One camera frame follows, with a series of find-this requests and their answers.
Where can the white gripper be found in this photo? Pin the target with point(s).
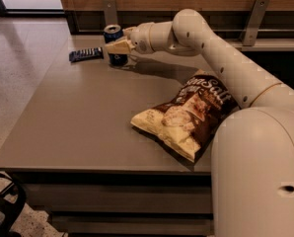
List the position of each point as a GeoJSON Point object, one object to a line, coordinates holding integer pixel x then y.
{"type": "Point", "coordinates": [141, 38]}

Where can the blue pepsi can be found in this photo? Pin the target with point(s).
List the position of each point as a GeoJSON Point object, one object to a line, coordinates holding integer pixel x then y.
{"type": "Point", "coordinates": [112, 33]}

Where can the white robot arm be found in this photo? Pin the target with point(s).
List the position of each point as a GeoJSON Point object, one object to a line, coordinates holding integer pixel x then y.
{"type": "Point", "coordinates": [252, 155]}

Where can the brown sea salt chip bag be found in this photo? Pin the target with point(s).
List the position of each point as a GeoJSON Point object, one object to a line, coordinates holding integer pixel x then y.
{"type": "Point", "coordinates": [187, 122]}

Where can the grey drawer cabinet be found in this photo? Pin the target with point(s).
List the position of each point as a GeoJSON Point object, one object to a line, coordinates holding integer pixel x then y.
{"type": "Point", "coordinates": [76, 128]}

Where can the upper grey drawer front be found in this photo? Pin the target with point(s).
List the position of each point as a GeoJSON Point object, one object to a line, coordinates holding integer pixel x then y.
{"type": "Point", "coordinates": [132, 199]}

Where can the grey drawer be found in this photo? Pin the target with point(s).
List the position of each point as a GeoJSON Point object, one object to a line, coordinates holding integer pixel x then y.
{"type": "Point", "coordinates": [132, 199]}
{"type": "Point", "coordinates": [133, 224]}

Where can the lower grey drawer front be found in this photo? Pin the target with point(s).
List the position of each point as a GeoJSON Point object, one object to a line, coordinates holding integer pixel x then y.
{"type": "Point", "coordinates": [133, 224]}

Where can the black chair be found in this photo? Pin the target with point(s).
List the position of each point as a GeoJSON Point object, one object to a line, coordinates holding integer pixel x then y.
{"type": "Point", "coordinates": [12, 202]}

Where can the left metal wall bracket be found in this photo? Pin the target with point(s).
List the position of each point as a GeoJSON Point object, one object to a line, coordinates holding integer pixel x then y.
{"type": "Point", "coordinates": [110, 12]}

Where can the metal wall bracket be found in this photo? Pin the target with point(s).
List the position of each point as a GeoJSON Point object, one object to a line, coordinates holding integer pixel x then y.
{"type": "Point", "coordinates": [249, 34]}
{"type": "Point", "coordinates": [110, 12]}

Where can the right metal wall bracket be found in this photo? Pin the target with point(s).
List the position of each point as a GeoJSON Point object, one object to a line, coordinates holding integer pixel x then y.
{"type": "Point", "coordinates": [249, 34]}

